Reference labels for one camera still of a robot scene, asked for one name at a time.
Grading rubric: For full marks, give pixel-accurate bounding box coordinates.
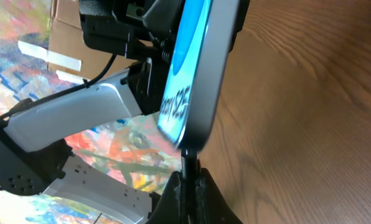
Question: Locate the brown cardboard box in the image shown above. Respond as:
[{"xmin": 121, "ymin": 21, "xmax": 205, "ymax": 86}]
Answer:
[{"xmin": 47, "ymin": 0, "xmax": 136, "ymax": 82}]

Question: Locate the turquoise screen smartphone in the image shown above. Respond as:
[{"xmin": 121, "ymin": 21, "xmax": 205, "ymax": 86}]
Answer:
[{"xmin": 157, "ymin": 0, "xmax": 240, "ymax": 152}]

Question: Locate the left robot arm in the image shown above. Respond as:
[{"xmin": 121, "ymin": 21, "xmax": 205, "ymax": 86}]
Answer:
[{"xmin": 0, "ymin": 70, "xmax": 165, "ymax": 223}]

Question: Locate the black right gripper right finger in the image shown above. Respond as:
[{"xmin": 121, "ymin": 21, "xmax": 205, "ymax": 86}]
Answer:
[{"xmin": 195, "ymin": 168, "xmax": 242, "ymax": 224}]

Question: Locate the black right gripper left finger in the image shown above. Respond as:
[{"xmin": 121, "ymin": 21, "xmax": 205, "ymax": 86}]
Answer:
[{"xmin": 146, "ymin": 171, "xmax": 184, "ymax": 224}]

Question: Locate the black left camera cable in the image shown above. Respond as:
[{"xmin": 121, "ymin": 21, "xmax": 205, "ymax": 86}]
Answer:
[{"xmin": 0, "ymin": 54, "xmax": 118, "ymax": 131}]

